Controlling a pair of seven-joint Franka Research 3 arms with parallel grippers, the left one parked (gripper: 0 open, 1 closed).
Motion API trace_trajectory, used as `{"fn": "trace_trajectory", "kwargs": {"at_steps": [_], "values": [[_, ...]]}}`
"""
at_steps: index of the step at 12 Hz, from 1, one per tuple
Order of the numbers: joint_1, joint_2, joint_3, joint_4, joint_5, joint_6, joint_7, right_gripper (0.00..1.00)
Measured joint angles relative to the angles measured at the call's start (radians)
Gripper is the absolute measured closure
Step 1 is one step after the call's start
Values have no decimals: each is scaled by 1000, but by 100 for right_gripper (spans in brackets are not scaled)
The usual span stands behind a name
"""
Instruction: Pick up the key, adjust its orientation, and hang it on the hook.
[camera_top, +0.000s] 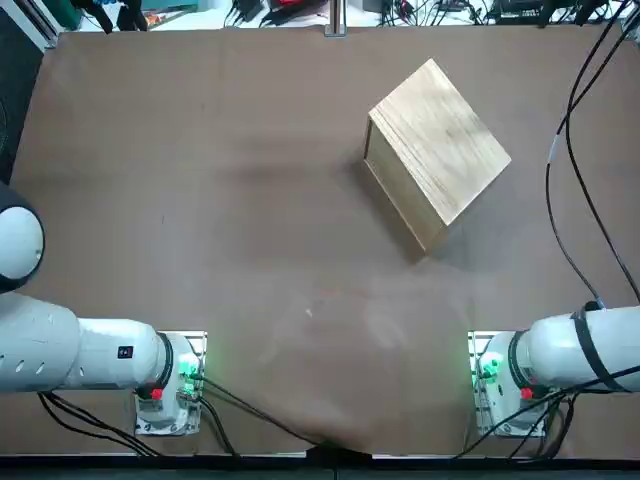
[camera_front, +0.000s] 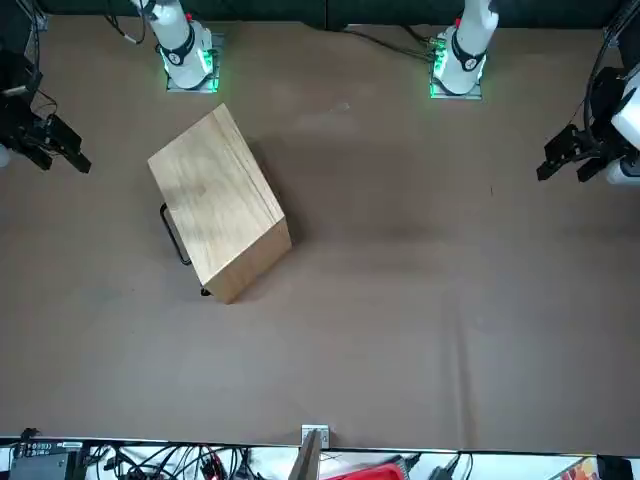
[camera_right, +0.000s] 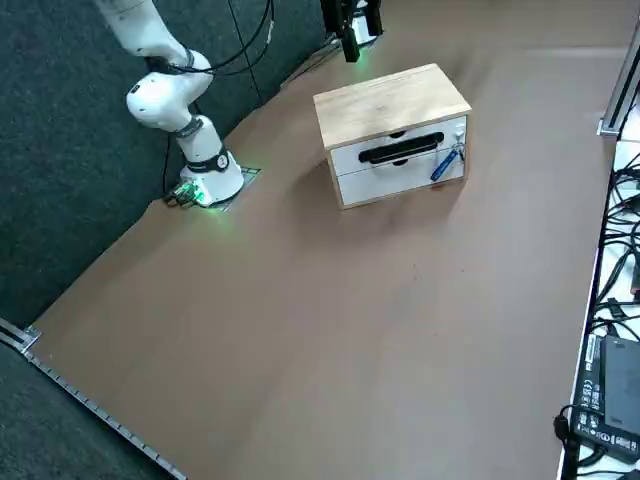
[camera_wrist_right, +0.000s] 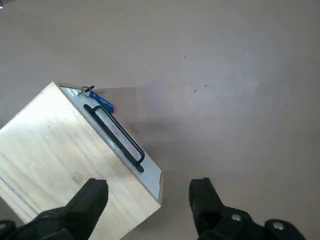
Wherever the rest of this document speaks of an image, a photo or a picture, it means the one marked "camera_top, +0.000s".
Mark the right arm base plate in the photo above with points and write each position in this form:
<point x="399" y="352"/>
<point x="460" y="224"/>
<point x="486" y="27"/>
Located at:
<point x="475" y="415"/>

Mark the orange packet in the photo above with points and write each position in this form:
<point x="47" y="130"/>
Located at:
<point x="156" y="20"/>

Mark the black labelled power adapter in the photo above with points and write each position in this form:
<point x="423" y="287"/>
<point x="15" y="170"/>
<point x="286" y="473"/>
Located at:
<point x="515" y="6"/>

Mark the black charger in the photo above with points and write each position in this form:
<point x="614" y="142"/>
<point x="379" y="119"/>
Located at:
<point x="247" y="6"/>

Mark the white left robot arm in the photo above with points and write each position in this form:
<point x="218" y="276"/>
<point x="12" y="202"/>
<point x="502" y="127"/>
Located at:
<point x="100" y="355"/>

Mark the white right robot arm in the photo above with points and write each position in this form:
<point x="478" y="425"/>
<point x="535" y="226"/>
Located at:
<point x="565" y="350"/>

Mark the red case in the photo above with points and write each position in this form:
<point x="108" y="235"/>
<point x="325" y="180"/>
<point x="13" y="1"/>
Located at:
<point x="292" y="4"/>

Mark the black tripod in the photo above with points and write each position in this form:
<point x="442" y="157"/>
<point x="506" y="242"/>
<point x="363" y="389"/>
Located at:
<point x="102" y="17"/>

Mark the aluminium camera post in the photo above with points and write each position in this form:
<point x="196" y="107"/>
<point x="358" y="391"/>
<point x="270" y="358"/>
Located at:
<point x="337" y="15"/>

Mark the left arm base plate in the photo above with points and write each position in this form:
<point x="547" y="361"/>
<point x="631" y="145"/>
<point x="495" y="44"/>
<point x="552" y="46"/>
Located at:
<point x="145" y="427"/>

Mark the aluminium frame bar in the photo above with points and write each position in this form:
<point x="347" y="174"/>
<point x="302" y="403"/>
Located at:
<point x="42" y="30"/>

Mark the green box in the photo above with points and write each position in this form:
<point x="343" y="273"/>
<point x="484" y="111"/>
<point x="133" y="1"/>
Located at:
<point x="71" y="12"/>

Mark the wooden drawer box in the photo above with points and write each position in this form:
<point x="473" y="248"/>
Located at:
<point x="440" y="140"/>

